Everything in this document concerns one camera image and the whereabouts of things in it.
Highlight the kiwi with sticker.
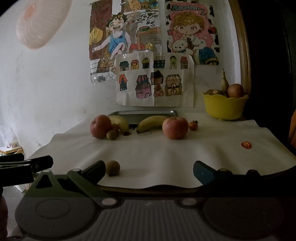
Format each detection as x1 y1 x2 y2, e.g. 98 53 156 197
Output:
204 89 228 98

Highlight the yellow banana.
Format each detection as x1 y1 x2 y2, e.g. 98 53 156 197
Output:
136 115 172 134
108 115 130 136

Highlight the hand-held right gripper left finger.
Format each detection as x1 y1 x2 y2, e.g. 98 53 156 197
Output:
25 160 119 208

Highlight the clear plastic bag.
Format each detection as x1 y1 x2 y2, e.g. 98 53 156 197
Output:
0 125 17 149

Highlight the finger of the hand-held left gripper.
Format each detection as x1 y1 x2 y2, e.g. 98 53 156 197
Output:
0 156 54 186
0 153 25 163

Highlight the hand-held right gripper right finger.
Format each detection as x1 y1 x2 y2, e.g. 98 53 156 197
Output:
179 161 271 207

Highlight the yellow plastic bowl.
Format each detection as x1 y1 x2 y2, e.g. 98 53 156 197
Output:
203 92 249 121

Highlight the wooden frame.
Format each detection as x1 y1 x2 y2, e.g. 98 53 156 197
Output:
228 0 252 93

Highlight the red apple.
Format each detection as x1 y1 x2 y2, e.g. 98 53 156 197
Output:
162 116 189 140
90 115 113 139

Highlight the white printed tablecloth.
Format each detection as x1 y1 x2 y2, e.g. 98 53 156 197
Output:
27 112 296 189

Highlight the wall poster boy with fan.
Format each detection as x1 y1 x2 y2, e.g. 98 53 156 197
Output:
89 0 163 85

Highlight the orange object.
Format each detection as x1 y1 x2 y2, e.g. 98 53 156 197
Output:
288 109 296 149

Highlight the wall poster child with teddy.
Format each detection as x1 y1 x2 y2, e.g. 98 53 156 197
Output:
164 0 220 67

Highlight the metal tray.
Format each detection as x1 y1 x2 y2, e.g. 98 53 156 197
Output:
107 110 179 127

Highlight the round orange fruit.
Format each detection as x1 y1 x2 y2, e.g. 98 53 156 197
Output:
228 83 245 98

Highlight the paper drawing of houses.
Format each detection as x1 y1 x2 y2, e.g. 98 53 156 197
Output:
115 51 196 108

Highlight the cardboard box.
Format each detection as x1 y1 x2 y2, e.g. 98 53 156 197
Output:
0 146 25 156

